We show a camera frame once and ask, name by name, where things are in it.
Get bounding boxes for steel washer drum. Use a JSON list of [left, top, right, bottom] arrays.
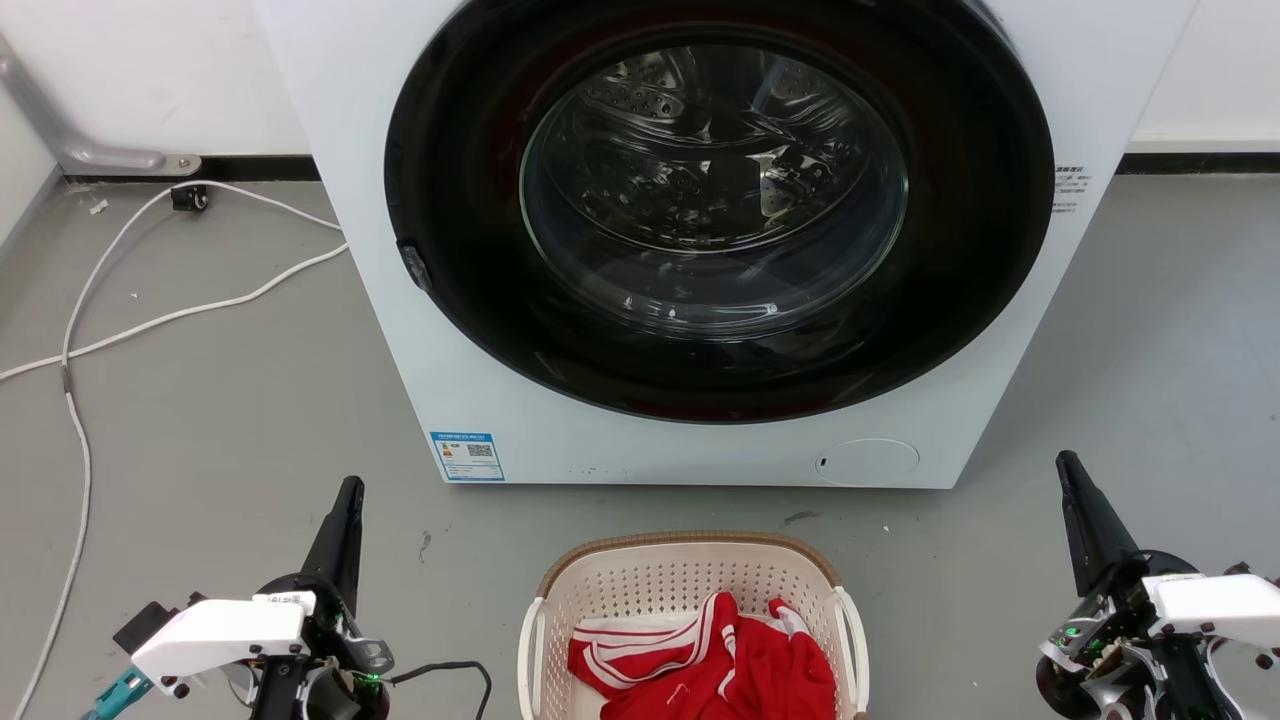
[[520, 45, 909, 336]]

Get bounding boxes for red white-striped garment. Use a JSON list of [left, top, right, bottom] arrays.
[[567, 592, 839, 720]]

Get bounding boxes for white floor cable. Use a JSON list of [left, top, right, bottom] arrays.
[[0, 242, 350, 383]]

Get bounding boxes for blue energy label sticker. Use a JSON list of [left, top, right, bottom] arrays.
[[430, 431, 506, 483]]

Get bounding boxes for cream plastic laundry basket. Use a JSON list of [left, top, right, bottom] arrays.
[[517, 531, 871, 720]]

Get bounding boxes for grey wall pipe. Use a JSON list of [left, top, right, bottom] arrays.
[[0, 35, 202, 178]]

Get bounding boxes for teal cable connector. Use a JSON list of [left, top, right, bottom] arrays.
[[82, 668, 155, 720]]

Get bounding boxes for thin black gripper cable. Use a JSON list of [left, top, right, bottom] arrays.
[[388, 660, 494, 720]]

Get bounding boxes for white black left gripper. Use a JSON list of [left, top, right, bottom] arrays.
[[112, 476, 394, 720]]

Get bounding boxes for black round washer door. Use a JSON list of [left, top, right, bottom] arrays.
[[384, 0, 1056, 424]]

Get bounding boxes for round washer filter cover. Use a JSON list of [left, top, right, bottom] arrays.
[[814, 438, 921, 488]]

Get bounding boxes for grey washer door latch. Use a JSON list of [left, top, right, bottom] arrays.
[[398, 240, 433, 293]]

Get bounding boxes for white front-load washing machine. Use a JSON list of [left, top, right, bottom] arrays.
[[255, 0, 1201, 491]]

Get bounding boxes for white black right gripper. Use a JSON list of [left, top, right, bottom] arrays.
[[1035, 450, 1280, 720]]

